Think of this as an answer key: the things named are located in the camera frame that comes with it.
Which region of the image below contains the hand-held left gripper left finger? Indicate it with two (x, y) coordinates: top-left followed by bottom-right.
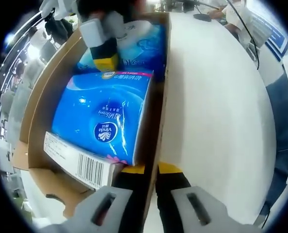
(41, 164), (148, 233)

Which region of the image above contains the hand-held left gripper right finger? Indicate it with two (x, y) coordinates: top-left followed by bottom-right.
(155, 162), (258, 233)

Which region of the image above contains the white barcode box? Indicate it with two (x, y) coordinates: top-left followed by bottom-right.
(43, 131), (125, 190)

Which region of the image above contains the brown cardboard shoe box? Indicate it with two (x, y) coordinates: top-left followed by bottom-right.
(12, 11), (175, 226)

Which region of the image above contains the grey office chair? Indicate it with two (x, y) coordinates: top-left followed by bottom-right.
(244, 36), (266, 61)

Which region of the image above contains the black cable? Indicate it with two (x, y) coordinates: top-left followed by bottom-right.
(225, 0), (260, 70)

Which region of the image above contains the blue wall poster board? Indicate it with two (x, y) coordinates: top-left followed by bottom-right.
(252, 11), (288, 59)

